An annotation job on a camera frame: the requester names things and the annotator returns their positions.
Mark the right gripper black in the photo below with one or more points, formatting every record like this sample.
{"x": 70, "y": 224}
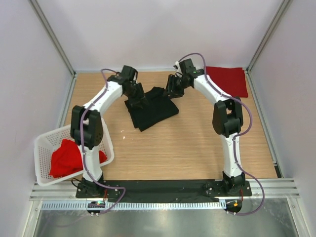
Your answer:
{"x": 170, "y": 87}

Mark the folded dark red t shirt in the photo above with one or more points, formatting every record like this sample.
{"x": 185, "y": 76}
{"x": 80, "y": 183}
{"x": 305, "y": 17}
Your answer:
{"x": 230, "y": 80}

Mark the black t shirt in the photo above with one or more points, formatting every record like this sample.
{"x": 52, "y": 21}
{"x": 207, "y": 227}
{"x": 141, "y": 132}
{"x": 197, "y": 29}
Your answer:
{"x": 159, "y": 108}

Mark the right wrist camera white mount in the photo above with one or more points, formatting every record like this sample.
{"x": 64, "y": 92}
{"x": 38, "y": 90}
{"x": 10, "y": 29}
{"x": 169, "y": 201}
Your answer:
{"x": 176, "y": 65}

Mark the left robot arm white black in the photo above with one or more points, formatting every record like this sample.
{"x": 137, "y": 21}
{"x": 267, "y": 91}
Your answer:
{"x": 87, "y": 126}

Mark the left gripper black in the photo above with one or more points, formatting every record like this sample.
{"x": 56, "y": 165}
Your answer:
{"x": 136, "y": 101}

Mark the aluminium frame rail front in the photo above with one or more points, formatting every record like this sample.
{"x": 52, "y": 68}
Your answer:
{"x": 273, "y": 188}

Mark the white slotted cable duct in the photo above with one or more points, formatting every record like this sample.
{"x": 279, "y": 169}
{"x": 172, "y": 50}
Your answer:
{"x": 98, "y": 205}

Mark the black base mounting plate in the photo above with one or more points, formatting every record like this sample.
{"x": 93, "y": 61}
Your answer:
{"x": 163, "y": 191}

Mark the white plastic laundry basket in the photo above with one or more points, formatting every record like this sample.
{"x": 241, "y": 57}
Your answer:
{"x": 46, "y": 144}

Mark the bright red t shirt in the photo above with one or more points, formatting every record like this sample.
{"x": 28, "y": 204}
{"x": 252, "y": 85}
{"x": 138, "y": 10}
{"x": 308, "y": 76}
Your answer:
{"x": 66, "y": 160}

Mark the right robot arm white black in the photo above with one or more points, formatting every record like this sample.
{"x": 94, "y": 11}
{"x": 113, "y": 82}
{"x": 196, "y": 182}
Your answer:
{"x": 227, "y": 118}

